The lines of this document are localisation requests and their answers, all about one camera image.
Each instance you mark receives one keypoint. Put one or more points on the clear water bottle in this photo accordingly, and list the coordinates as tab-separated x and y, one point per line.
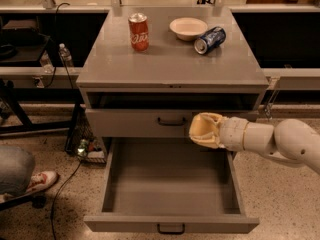
65	56

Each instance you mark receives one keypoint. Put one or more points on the yellow sponge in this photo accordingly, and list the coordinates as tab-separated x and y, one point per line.
205	128

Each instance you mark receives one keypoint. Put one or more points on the white bowl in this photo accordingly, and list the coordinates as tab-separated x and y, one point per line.
188	29

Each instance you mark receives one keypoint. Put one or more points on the blue jeans leg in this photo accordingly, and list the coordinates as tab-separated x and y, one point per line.
16	168

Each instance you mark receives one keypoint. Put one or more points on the grey drawer cabinet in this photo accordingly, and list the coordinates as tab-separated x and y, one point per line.
170	74

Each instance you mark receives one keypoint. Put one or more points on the red white sneaker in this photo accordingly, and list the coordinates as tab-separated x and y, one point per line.
42	181

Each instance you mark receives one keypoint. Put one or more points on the closed grey middle drawer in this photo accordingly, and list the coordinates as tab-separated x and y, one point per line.
145	123

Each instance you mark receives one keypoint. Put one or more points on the open grey bottom drawer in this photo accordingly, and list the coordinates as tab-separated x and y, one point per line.
169	186

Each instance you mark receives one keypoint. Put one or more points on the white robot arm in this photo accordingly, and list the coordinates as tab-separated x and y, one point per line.
291	143

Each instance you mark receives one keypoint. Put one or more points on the blue soda can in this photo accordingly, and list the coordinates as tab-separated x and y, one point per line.
210	40

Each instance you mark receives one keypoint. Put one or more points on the green bottle in basket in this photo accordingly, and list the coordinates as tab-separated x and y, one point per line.
82	150

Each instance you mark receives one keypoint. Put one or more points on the black office chair base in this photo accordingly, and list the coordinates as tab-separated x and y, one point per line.
38	201

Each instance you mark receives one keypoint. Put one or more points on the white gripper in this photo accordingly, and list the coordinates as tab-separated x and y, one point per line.
233	133

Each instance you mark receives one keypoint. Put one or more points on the red soda can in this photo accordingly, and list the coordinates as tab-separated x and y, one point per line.
139	33

